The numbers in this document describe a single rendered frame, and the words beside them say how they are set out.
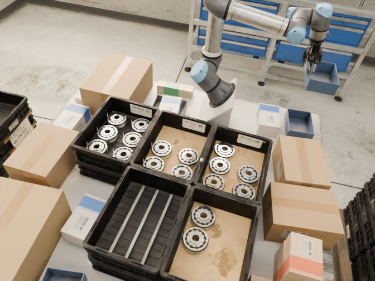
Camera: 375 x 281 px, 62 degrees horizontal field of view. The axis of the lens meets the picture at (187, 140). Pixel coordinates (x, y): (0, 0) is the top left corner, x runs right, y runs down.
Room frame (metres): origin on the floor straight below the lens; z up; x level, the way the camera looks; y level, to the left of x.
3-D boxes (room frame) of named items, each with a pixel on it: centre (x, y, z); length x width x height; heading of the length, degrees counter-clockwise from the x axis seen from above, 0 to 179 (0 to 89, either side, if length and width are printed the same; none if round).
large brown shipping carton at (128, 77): (1.54, 0.46, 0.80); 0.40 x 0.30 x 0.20; 169
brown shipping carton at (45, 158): (0.94, 0.69, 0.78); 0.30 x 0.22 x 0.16; 169
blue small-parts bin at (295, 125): (1.43, -0.67, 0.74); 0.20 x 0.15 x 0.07; 175
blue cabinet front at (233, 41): (2.90, -0.34, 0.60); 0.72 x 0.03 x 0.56; 81
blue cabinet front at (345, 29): (2.78, -1.14, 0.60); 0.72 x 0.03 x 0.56; 81
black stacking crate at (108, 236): (0.61, 0.15, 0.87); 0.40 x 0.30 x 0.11; 166
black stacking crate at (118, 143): (1.07, 0.35, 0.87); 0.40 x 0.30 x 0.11; 166
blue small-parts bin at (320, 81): (1.43, -0.67, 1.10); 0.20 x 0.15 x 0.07; 172
